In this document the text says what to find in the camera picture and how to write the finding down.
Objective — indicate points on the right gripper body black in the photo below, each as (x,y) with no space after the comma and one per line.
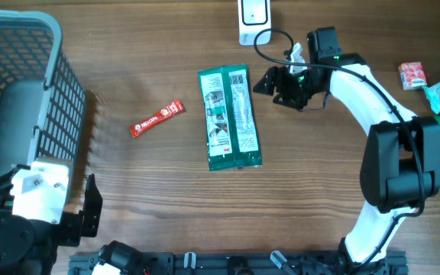
(296,87)

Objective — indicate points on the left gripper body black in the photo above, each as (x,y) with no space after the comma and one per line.
(69,231)

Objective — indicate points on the green 3M gloves packet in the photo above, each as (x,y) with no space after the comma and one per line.
(231,131)

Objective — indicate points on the red stick sachet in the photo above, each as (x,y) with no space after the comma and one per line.
(162,115)

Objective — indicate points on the red packet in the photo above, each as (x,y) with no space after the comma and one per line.
(412,75)

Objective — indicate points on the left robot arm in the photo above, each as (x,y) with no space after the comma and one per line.
(30,245)

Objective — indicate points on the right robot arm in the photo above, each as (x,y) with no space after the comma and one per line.
(400,168)

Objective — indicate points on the white barcode scanner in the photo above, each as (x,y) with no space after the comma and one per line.
(253,17)

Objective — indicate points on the grey plastic mesh basket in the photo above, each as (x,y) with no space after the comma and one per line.
(42,102)

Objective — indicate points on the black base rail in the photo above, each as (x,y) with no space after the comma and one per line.
(243,263)

